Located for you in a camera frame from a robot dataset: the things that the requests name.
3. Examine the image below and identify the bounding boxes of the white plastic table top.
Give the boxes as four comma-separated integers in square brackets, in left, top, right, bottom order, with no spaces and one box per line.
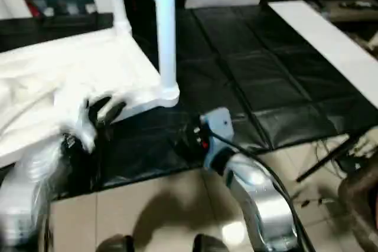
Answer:
[0,29,180,167]

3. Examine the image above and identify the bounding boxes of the black work mat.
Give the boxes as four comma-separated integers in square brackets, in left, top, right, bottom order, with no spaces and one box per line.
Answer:
[0,5,370,199]

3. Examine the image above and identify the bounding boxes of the black stand rod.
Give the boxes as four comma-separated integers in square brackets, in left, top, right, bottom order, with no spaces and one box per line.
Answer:
[296,133,360,182]

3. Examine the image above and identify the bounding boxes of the white flat board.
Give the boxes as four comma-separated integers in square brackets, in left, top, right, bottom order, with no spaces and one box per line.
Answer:
[267,0,378,108]

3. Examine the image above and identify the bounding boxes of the brown woven basket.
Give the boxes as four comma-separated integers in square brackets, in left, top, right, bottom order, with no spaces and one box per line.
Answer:
[338,169,378,252]

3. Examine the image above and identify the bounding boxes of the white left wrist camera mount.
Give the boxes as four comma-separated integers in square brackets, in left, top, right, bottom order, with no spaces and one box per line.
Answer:
[75,95,100,152]

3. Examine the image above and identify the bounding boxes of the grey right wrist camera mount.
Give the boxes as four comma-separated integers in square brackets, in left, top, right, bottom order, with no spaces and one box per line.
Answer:
[199,107,236,173]

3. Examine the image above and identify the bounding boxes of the thin tangled floor cables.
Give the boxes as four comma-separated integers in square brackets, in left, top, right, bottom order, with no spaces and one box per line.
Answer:
[312,138,355,205]

